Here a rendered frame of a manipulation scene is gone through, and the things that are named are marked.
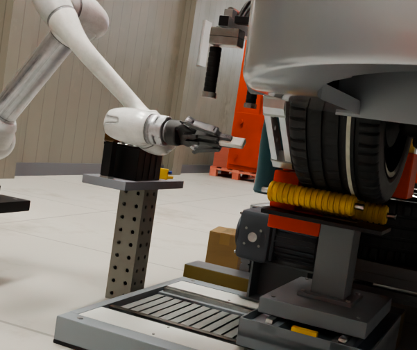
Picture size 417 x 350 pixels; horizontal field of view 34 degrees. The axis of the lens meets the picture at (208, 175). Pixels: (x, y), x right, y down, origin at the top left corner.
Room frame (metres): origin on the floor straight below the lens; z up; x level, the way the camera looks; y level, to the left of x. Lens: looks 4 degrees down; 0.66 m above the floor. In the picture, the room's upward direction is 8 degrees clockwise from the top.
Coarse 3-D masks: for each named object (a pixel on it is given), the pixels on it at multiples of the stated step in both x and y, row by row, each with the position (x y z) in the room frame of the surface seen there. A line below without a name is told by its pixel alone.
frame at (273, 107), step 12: (264, 96) 1.79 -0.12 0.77; (264, 108) 1.80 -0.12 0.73; (276, 108) 1.78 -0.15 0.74; (288, 108) 1.80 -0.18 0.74; (276, 120) 1.86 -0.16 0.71; (288, 120) 1.82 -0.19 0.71; (276, 132) 1.87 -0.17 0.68; (288, 132) 1.83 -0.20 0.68; (276, 144) 1.89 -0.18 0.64; (288, 144) 1.85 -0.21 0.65; (276, 156) 1.91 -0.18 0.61; (288, 156) 1.89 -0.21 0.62; (288, 168) 1.92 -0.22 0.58
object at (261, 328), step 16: (240, 320) 1.80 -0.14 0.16; (256, 320) 1.88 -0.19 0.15; (272, 320) 1.78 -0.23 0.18; (288, 320) 1.85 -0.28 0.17; (384, 320) 2.10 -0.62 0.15; (240, 336) 1.80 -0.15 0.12; (256, 336) 1.78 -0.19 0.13; (272, 336) 1.77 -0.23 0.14; (288, 336) 1.75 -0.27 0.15; (304, 336) 1.73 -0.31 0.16; (320, 336) 1.81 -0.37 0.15; (336, 336) 1.76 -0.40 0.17; (368, 336) 1.88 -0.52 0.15; (384, 336) 1.83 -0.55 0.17
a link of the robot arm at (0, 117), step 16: (80, 16) 2.29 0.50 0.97; (96, 16) 2.35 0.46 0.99; (96, 32) 2.39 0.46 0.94; (48, 48) 2.38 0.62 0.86; (64, 48) 2.38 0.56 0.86; (32, 64) 2.40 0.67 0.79; (48, 64) 2.40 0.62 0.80; (16, 80) 2.43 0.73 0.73; (32, 80) 2.41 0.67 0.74; (0, 96) 2.46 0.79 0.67; (16, 96) 2.43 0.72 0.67; (32, 96) 2.46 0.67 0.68; (0, 112) 2.45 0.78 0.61; (16, 112) 2.47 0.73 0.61; (0, 128) 2.45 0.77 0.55; (16, 128) 2.53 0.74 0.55; (0, 144) 2.49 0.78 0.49
